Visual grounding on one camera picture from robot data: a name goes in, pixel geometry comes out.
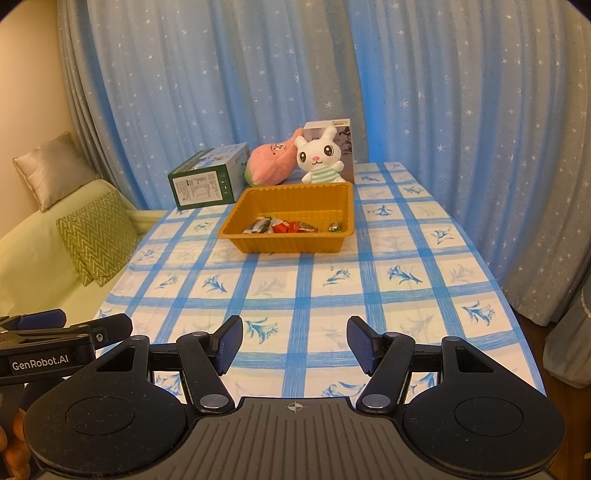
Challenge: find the person's left hand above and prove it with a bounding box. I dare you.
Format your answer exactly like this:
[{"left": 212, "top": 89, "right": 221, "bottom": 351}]
[{"left": 0, "top": 408, "right": 33, "bottom": 480}]

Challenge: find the beige satin cushion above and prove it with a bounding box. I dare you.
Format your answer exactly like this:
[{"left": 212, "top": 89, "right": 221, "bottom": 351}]
[{"left": 12, "top": 131, "right": 100, "bottom": 213}]

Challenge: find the white bunny plush toy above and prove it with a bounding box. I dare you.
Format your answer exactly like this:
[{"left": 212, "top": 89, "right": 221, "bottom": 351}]
[{"left": 294, "top": 127, "right": 346, "bottom": 184}]

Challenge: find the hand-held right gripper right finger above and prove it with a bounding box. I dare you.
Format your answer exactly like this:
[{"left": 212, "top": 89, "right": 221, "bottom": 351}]
[{"left": 346, "top": 315, "right": 497, "bottom": 413}]

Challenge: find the pink plush toy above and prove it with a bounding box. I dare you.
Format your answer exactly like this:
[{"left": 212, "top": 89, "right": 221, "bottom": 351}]
[{"left": 243, "top": 129, "right": 305, "bottom": 186}]

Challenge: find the orange plastic tray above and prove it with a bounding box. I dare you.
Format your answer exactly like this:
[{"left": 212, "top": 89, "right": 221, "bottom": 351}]
[{"left": 216, "top": 181, "right": 355, "bottom": 254}]

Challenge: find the green cardboard box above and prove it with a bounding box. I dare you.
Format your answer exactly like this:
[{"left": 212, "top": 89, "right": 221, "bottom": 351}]
[{"left": 167, "top": 142, "right": 251, "bottom": 211}]

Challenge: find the green zigzag cushion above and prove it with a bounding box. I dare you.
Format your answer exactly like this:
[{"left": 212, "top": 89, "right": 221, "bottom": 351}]
[{"left": 56, "top": 190, "right": 141, "bottom": 288}]

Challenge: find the clear dark snack packet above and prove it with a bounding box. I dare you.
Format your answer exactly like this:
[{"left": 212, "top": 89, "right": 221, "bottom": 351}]
[{"left": 244, "top": 216, "right": 274, "bottom": 235}]

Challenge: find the blue starry curtain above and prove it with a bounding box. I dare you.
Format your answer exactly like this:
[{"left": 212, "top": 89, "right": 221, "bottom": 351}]
[
  {"left": 58, "top": 0, "right": 365, "bottom": 210},
  {"left": 348, "top": 0, "right": 591, "bottom": 324}
]

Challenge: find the blue checked tablecloth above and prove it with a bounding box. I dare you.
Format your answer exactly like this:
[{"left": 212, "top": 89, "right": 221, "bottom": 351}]
[{"left": 92, "top": 161, "right": 548, "bottom": 407}]

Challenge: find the grey cloth with lace trim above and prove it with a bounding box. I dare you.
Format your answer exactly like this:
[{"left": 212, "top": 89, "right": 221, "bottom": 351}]
[{"left": 545, "top": 272, "right": 591, "bottom": 388}]

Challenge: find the light green sofa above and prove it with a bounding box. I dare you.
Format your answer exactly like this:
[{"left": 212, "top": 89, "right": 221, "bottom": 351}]
[{"left": 0, "top": 178, "right": 169, "bottom": 324}]

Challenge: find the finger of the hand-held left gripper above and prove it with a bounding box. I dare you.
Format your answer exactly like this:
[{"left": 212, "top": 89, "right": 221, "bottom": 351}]
[
  {"left": 0, "top": 309, "right": 66, "bottom": 332},
  {"left": 0, "top": 314, "right": 134, "bottom": 350}
]

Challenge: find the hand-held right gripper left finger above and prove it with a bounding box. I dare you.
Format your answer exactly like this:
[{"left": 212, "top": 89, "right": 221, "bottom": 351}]
[{"left": 90, "top": 315, "right": 244, "bottom": 413}]

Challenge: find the grey printed box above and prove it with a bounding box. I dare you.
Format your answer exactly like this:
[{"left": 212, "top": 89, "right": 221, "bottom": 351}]
[{"left": 303, "top": 119, "right": 356, "bottom": 184}]

